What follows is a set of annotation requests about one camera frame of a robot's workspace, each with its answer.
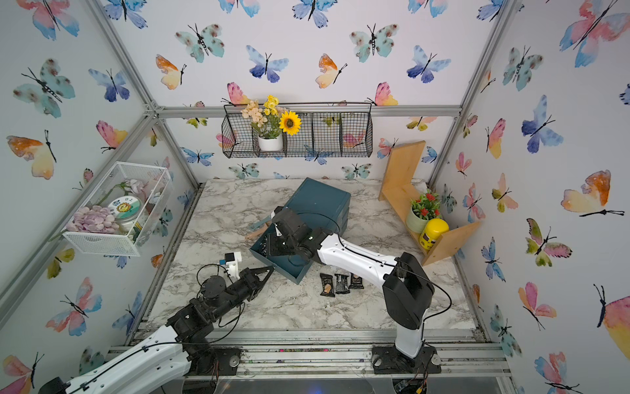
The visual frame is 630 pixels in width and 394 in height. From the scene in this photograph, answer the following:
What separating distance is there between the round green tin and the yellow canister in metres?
0.88

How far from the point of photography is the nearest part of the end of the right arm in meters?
0.59

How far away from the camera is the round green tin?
65cm

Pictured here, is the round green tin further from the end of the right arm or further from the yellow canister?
the yellow canister
